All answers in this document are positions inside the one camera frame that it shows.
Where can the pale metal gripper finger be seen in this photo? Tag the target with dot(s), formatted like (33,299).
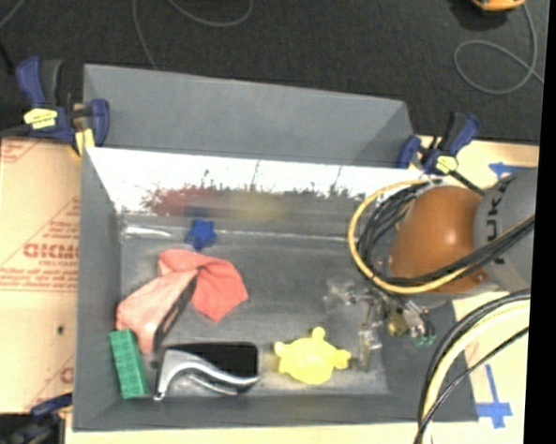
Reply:
(369,344)
(342,291)

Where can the yellow toy animal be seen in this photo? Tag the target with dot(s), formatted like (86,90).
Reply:
(309,359)

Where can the red cloth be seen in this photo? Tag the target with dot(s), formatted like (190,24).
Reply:
(220,285)

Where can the blue star-shaped toy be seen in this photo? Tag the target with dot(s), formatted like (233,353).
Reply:
(202,234)

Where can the black narrow strip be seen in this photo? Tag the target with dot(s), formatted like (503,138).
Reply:
(175,309)

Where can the grey metal bin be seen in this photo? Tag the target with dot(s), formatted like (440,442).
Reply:
(246,120)

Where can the pink cloth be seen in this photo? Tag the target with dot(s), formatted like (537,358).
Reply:
(146,307)

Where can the green studded block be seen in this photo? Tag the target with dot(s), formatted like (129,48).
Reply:
(129,364)

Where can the brown cardboard board red print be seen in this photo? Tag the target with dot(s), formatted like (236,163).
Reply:
(27,257)

